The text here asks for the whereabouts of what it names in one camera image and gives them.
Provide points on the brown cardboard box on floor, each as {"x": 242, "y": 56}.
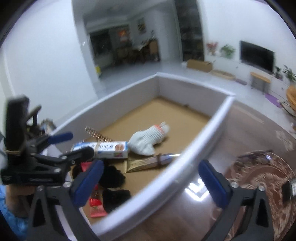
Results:
{"x": 204, "y": 66}

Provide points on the black fluffy hair clip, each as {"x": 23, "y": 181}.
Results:
{"x": 113, "y": 198}
{"x": 111, "y": 178}

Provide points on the white tv cabinet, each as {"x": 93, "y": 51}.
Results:
{"x": 242, "y": 71}

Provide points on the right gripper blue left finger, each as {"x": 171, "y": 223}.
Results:
{"x": 55, "y": 210}

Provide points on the red snack packet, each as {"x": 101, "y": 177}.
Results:
{"x": 94, "y": 206}

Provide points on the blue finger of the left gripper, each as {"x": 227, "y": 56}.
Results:
{"x": 69, "y": 158}
{"x": 55, "y": 139}

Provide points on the black flat television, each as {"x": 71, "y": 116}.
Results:
{"x": 257, "y": 56}

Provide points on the gold tube package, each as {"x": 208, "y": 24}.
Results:
{"x": 149, "y": 163}

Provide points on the white cardboard box tray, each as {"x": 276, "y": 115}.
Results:
{"x": 175, "y": 119}

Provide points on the blue white biscuit box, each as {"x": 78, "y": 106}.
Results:
{"x": 105, "y": 150}

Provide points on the wooden bench stool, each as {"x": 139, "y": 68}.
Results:
{"x": 265, "y": 82}

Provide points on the person left hand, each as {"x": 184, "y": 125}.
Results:
{"x": 16, "y": 199}

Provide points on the green potted plant left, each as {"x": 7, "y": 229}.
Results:
{"x": 227, "y": 51}

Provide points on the red flower vase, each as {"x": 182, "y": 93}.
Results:
{"x": 212, "y": 47}

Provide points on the green potted plant right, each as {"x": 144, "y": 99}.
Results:
{"x": 289, "y": 74}

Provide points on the white knitted work glove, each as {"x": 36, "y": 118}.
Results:
{"x": 142, "y": 142}

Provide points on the dark glass bookcase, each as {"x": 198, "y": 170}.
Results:
{"x": 190, "y": 30}

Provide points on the green potted plant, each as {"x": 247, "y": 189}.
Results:
{"x": 227, "y": 51}
{"x": 289, "y": 74}

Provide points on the yellow lounge chair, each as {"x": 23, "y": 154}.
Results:
{"x": 291, "y": 96}

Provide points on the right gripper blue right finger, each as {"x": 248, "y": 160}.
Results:
{"x": 256, "y": 222}

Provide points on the gold comb hair clip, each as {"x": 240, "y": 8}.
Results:
{"x": 97, "y": 136}

